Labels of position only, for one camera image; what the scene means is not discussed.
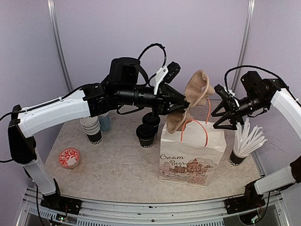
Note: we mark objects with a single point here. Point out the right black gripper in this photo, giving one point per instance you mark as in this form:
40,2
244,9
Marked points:
232,126

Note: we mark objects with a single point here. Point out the aluminium front frame rail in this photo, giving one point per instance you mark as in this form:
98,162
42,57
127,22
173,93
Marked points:
103,213

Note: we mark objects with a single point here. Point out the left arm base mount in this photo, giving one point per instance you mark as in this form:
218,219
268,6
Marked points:
62,204

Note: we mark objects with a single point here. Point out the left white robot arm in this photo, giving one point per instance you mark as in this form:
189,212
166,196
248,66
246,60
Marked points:
26,122

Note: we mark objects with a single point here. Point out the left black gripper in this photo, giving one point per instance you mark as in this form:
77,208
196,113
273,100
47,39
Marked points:
165,97

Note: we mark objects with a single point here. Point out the white paper takeout bag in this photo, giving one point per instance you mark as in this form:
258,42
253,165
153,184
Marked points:
191,155

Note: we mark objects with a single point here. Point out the black cup holding straws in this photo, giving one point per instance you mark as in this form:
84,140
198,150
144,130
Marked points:
235,159

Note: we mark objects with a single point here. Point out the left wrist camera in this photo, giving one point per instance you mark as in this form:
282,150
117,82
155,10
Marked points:
164,75

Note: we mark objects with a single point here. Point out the bundle of white wrapped straws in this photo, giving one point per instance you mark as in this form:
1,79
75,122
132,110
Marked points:
247,140

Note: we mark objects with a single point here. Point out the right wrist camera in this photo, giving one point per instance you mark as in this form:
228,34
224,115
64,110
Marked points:
226,94

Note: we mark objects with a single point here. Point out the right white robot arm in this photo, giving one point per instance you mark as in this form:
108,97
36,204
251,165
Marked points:
266,122

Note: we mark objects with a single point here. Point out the brown cardboard cup carrier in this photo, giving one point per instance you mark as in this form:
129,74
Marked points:
197,90

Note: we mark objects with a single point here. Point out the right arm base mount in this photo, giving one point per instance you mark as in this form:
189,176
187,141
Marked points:
243,203

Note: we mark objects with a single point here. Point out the black paper coffee cup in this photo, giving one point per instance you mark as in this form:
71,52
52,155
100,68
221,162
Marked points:
152,120

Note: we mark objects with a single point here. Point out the light blue ceramic mug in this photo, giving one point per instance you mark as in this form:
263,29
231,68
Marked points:
105,122

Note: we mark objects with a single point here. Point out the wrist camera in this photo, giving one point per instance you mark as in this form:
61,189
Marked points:
226,94
164,75

